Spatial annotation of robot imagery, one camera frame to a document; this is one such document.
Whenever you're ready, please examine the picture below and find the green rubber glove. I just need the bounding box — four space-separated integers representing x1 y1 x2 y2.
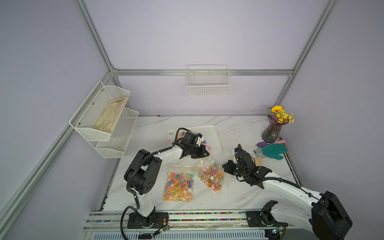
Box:
254 144 288 160

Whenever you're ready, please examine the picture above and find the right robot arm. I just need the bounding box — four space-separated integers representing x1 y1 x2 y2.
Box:
223 146 353 240

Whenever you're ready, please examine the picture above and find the white plastic tray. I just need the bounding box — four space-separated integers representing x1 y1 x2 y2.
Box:
167 125 223 155

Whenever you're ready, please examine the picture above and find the small ziploc bag of candies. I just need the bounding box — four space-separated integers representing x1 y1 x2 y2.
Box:
254 148 264 166

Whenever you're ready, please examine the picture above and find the poured candies pile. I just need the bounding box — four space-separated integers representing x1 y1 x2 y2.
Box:
167 129 221 152

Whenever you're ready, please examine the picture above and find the lower white mesh shelf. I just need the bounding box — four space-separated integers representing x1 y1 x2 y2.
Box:
96 108 139 159

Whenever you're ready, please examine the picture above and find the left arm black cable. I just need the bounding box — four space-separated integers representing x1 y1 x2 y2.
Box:
119 127 193 240

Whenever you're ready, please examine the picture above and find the white wire wall basket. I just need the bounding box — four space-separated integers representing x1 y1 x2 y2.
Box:
187 65 232 97

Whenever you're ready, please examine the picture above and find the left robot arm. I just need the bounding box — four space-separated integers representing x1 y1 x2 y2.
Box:
124 128 210 218

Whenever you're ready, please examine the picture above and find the upper white mesh shelf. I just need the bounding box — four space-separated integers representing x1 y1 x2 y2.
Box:
69 82 131 142

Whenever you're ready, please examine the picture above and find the dark glass vase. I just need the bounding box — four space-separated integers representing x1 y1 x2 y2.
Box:
262 121 284 143

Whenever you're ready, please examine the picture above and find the large ziploc bag of candies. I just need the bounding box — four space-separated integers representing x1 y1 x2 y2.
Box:
163 164 195 202

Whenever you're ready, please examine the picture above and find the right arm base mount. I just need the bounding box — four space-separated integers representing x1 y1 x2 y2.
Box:
246 201 288 227

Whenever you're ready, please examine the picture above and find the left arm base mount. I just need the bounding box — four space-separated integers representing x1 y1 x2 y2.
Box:
126 210 169 229

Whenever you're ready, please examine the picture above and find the white mesh shelf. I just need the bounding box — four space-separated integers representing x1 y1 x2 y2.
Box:
69 82 131 142
96 108 139 159

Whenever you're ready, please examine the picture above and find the yellow flower bouquet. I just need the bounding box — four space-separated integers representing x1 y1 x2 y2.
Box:
269 105 295 125

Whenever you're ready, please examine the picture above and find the purple pink object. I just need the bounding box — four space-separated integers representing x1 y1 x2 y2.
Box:
257 140 286 148

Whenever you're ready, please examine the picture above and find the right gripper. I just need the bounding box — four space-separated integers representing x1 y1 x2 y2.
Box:
222 159 248 177

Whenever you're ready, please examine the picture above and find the beige cloth glove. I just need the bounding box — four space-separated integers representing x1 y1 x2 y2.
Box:
94 97 128 134

